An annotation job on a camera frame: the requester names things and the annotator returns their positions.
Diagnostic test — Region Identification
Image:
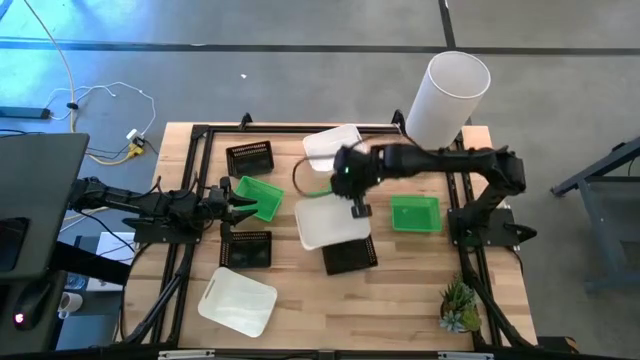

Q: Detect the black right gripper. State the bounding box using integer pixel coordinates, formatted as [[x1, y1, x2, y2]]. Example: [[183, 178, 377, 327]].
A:
[[330, 144, 387, 220]]

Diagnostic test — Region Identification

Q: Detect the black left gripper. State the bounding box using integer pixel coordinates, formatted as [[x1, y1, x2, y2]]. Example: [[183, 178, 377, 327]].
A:
[[198, 176, 259, 239]]

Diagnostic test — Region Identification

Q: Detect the green slotted plastic basket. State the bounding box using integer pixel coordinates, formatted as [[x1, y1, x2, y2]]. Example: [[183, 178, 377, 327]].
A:
[[233, 175, 286, 223], [390, 195, 444, 234]]

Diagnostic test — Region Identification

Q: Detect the white plastic basket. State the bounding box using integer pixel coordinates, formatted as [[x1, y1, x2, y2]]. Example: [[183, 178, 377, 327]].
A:
[[197, 266, 279, 339], [294, 193, 373, 252], [301, 124, 370, 173]]

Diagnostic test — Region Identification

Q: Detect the black slotted plastic basket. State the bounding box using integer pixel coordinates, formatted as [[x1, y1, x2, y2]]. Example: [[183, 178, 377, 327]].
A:
[[321, 234, 379, 277], [219, 230, 274, 270], [225, 140, 276, 179]]

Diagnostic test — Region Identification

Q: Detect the white cylindrical bin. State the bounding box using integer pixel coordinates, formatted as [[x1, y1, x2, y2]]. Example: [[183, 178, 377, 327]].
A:
[[405, 50, 492, 151]]

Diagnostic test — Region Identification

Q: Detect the potted succulent plant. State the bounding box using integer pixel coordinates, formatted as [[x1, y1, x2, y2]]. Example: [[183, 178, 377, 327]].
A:
[[439, 273, 483, 335]]

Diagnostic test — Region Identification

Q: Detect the white paper sheet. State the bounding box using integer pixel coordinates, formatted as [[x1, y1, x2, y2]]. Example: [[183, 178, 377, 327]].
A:
[[85, 231, 137, 293]]

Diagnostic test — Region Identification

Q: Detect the white mug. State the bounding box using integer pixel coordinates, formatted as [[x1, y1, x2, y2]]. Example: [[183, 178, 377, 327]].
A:
[[56, 291, 85, 321]]

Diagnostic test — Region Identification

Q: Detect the dark grey desk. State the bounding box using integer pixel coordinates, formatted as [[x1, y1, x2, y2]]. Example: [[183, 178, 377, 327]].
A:
[[0, 132, 91, 357]]

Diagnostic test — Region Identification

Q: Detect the black flat device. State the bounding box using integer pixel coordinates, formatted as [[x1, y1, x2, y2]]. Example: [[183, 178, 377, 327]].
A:
[[0, 216, 31, 274]]

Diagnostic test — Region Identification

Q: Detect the black computer mouse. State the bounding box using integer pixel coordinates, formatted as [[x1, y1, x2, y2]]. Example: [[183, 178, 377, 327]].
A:
[[12, 281, 52, 332]]

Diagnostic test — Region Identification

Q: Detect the black power strip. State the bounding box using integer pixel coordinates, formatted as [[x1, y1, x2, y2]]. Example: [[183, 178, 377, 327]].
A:
[[0, 105, 53, 121]]

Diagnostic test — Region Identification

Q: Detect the grey-blue metal table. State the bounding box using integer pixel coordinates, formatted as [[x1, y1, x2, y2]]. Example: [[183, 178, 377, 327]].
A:
[[549, 134, 640, 294]]

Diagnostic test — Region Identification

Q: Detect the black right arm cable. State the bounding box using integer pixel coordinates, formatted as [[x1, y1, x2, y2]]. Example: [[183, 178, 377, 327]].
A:
[[291, 155, 338, 200]]

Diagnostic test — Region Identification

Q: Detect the black aluminium rig frame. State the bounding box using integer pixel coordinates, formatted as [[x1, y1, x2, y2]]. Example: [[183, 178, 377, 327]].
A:
[[119, 110, 539, 354]]

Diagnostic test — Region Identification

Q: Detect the thin white cable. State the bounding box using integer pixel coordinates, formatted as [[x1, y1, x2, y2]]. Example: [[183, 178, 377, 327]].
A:
[[44, 80, 158, 139]]

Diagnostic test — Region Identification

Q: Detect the thick cream cable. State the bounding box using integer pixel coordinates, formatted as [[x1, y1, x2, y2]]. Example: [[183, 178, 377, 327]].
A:
[[21, 0, 77, 134]]

